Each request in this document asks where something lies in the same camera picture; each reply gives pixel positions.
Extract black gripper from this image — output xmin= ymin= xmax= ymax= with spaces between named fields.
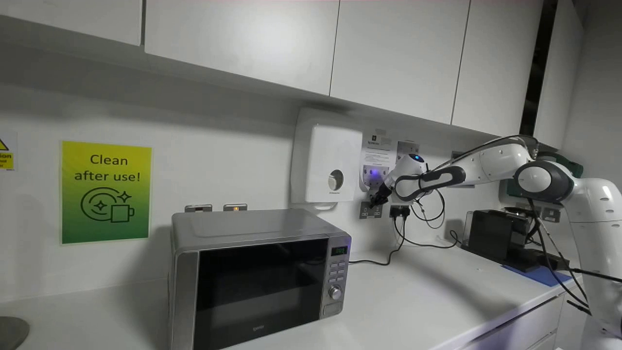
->
xmin=362 ymin=174 xmax=397 ymax=212

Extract white paper towel dispenser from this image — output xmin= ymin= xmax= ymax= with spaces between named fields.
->
xmin=291 ymin=105 xmax=366 ymax=214

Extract black kitchen appliance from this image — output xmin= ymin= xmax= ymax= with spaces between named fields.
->
xmin=467 ymin=209 xmax=522 ymax=265

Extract silver microwave oven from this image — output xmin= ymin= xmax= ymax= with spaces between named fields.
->
xmin=170 ymin=209 xmax=355 ymax=350

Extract white counter drawer front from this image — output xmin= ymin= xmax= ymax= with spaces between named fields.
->
xmin=440 ymin=290 xmax=569 ymax=350

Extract blue cloth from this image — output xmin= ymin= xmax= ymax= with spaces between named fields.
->
xmin=516 ymin=261 xmax=576 ymax=290

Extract green clean after use sign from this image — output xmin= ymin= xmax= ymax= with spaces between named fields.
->
xmin=61 ymin=140 xmax=155 ymax=247

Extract yellow warning sign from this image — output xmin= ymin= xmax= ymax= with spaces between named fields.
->
xmin=0 ymin=139 xmax=18 ymax=174

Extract white paper wall notice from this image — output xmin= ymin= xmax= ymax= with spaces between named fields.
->
xmin=362 ymin=129 xmax=399 ymax=191

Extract black power cable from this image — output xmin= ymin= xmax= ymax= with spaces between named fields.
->
xmin=349 ymin=216 xmax=409 ymax=269
xmin=401 ymin=214 xmax=471 ymax=253

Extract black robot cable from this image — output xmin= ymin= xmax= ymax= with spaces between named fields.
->
xmin=528 ymin=199 xmax=594 ymax=315

